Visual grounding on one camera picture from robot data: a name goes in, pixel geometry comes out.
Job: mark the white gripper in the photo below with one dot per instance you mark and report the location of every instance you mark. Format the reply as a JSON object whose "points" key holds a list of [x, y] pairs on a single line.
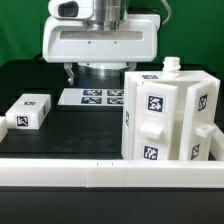
{"points": [[68, 42]]}

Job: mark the white cabinet body box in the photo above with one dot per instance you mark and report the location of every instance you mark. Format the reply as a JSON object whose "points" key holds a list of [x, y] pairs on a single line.
{"points": [[171, 74]]}

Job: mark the white tagged block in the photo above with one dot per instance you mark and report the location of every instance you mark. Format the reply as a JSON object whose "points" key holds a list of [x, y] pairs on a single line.
{"points": [[29, 111]]}

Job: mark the white small door part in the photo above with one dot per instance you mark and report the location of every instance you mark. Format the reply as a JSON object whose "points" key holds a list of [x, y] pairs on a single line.
{"points": [[198, 122], [154, 121]]}

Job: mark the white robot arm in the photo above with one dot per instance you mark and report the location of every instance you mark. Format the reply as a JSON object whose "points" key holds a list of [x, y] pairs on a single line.
{"points": [[107, 16]]}

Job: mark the white flat tagged top panel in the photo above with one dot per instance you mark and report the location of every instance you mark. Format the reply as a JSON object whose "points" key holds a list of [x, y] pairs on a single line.
{"points": [[92, 97]]}

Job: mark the white left fence rail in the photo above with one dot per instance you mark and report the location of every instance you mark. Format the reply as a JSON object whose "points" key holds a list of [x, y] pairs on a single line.
{"points": [[3, 128]]}

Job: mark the white fence rail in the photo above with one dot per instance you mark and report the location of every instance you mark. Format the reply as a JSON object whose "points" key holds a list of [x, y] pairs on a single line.
{"points": [[111, 173], [3, 128], [217, 145]]}

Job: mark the white right fence rail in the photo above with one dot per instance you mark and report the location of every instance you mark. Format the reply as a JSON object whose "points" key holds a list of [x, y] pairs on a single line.
{"points": [[217, 145]]}

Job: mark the white front fence rail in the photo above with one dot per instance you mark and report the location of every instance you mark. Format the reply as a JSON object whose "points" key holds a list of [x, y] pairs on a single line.
{"points": [[111, 173]]}

